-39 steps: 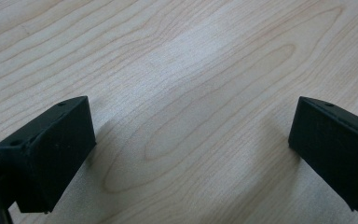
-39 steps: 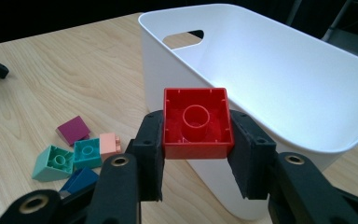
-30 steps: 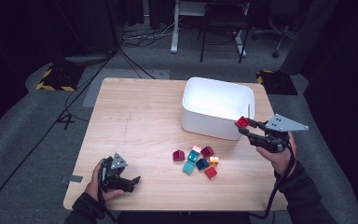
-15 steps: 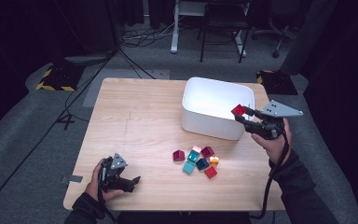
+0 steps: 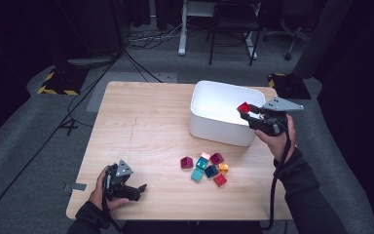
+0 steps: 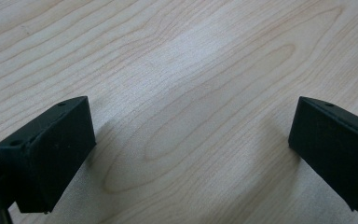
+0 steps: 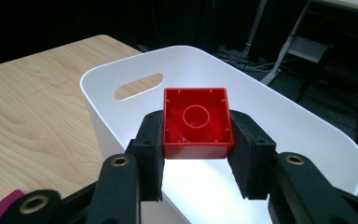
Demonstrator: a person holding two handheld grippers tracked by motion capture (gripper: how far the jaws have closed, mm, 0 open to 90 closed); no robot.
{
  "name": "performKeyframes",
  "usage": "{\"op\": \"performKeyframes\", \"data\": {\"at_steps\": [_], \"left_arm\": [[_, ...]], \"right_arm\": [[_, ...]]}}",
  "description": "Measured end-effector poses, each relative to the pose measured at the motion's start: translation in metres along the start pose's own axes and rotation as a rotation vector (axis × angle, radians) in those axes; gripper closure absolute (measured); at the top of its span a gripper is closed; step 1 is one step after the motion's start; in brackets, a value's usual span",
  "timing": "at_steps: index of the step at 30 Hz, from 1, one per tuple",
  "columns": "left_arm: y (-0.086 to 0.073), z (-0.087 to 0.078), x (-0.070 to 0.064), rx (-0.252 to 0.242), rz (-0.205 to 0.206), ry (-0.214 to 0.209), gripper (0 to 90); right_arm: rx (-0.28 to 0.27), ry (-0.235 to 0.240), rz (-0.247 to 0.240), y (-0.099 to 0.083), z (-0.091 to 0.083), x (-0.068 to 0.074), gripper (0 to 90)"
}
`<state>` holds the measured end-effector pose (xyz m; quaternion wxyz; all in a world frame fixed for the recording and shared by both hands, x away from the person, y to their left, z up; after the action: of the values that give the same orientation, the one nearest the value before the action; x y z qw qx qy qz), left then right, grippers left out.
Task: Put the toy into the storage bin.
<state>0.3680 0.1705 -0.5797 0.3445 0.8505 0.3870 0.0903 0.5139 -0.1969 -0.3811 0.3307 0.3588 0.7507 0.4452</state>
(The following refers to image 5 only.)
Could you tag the grey stand base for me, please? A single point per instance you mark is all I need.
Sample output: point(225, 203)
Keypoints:
point(91, 61)

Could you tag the light teal toy block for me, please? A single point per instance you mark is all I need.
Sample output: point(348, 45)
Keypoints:
point(197, 175)

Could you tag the white desk frame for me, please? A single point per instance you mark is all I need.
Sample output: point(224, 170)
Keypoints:
point(182, 32)

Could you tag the red toy block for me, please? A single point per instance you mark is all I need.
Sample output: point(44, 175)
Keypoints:
point(220, 180)
point(244, 107)

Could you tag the person's dark clothing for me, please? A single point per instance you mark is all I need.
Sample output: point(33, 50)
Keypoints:
point(191, 228)

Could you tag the dark blue toy block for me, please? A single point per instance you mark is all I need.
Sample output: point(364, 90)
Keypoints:
point(211, 171)

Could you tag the orange toy block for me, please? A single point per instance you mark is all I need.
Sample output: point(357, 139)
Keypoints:
point(223, 167)

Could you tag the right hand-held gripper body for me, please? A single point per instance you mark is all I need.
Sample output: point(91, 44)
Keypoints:
point(271, 123)

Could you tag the black chair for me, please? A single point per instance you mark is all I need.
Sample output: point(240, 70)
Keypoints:
point(237, 23)

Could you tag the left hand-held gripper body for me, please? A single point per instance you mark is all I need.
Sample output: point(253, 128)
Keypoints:
point(120, 183)

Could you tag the grey padded post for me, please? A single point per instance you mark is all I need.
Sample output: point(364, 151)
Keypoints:
point(324, 35)

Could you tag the person's left hand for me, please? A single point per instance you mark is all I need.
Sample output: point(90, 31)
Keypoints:
point(99, 195)

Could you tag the person's right hand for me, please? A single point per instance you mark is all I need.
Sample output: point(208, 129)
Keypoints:
point(280, 144)

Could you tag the white plastic storage bin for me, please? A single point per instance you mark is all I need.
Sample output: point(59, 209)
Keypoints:
point(219, 107)

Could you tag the grey tape strip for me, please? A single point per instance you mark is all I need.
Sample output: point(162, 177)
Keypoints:
point(76, 187)

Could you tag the yellow black striped floor plate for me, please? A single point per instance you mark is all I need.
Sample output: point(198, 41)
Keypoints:
point(289, 86)
point(65, 83)

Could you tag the office chair base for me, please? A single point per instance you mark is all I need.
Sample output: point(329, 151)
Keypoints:
point(293, 39)

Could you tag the pink toy block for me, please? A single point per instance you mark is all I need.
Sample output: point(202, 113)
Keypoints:
point(205, 155)

